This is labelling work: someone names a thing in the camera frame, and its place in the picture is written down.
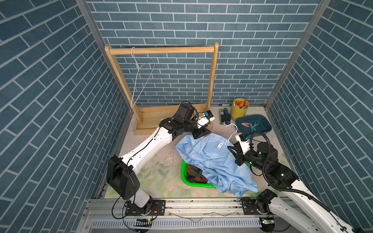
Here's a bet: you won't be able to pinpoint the light blue long-sleeve shirt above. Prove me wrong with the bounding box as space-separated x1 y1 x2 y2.
175 134 258 197

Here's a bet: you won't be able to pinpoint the yellow metal bucket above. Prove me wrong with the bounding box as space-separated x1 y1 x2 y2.
230 98 250 120

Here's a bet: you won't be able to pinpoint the white wire hanger blue shirt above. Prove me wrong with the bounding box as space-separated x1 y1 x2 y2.
224 123 239 146

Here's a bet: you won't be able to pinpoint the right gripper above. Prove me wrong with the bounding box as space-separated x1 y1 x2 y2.
227 144 267 173

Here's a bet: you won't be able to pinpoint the red clothespins in bucket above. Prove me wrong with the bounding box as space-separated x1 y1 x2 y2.
234 100 247 109

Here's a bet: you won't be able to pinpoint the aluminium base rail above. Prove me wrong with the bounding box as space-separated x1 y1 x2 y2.
76 197 309 233

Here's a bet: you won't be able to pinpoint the teal plastic tub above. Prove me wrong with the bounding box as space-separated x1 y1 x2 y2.
236 114 272 135

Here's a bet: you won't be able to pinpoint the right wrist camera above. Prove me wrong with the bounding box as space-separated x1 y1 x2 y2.
237 134 251 154

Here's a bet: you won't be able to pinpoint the wooden clothes rack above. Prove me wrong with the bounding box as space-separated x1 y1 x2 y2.
105 42 219 135

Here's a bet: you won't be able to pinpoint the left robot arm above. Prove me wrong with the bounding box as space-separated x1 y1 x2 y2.
106 102 214 215

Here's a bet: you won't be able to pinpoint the green plastic basket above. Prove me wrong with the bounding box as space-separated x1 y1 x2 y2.
181 161 215 188

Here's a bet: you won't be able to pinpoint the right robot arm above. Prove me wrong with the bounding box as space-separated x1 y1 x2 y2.
228 132 363 233

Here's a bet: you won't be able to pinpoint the white wire hanger plaid shirt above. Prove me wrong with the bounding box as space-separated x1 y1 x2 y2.
130 47 156 108

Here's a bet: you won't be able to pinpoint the blue black stapler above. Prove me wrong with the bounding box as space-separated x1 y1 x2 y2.
223 108 231 125

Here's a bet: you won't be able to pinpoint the plaid long-sleeve shirt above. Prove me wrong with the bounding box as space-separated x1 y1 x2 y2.
186 165 208 184

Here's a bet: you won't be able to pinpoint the white black stapler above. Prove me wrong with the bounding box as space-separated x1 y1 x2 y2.
220 108 225 125

